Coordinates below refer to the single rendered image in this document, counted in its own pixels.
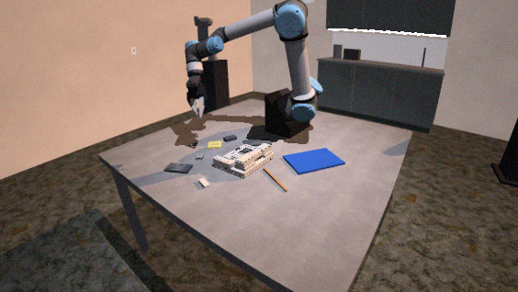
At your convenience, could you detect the beige telephone handset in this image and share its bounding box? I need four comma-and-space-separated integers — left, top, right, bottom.
235, 143, 271, 168

